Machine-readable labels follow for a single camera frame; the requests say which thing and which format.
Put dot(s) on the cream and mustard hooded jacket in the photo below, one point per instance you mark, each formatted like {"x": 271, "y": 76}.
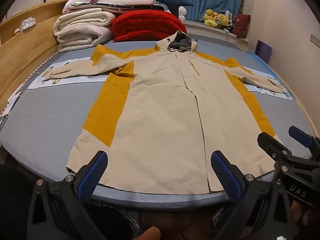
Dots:
{"x": 162, "y": 105}

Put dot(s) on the grey mesh shoe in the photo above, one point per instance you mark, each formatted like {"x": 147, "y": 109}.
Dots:
{"x": 128, "y": 221}
{"x": 220, "y": 216}

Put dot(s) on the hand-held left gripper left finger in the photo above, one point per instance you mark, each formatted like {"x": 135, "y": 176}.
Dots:
{"x": 92, "y": 177}

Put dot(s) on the tissue pack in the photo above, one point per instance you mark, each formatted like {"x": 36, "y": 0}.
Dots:
{"x": 27, "y": 23}

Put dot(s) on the wooden headboard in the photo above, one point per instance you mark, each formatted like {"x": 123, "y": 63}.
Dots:
{"x": 25, "y": 45}

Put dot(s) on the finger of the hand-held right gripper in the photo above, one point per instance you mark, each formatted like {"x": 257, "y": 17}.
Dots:
{"x": 301, "y": 136}
{"x": 272, "y": 143}

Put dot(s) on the wall socket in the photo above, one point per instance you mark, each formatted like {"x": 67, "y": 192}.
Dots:
{"x": 315, "y": 40}

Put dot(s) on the white plush toy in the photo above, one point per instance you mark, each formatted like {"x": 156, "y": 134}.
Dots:
{"x": 182, "y": 12}

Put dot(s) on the yellow plush toy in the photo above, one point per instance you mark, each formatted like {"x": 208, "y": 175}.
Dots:
{"x": 210, "y": 17}
{"x": 223, "y": 20}

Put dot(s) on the dark red cushion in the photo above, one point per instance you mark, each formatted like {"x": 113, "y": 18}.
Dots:
{"x": 241, "y": 26}

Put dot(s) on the red folded blanket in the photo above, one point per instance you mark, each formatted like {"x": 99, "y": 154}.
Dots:
{"x": 147, "y": 26}

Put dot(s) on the cream folded blanket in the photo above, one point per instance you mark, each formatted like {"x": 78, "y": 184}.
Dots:
{"x": 82, "y": 27}

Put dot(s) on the white window sill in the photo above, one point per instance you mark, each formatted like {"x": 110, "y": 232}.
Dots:
{"x": 207, "y": 31}

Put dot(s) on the light blue deer print cloth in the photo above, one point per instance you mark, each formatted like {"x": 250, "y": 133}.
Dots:
{"x": 75, "y": 80}

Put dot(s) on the white folded quilt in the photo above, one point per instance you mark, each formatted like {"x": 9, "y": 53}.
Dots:
{"x": 125, "y": 0}

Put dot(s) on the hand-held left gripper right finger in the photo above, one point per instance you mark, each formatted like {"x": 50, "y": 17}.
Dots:
{"x": 225, "y": 175}

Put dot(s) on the person's right hand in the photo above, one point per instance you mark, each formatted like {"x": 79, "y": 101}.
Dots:
{"x": 307, "y": 222}

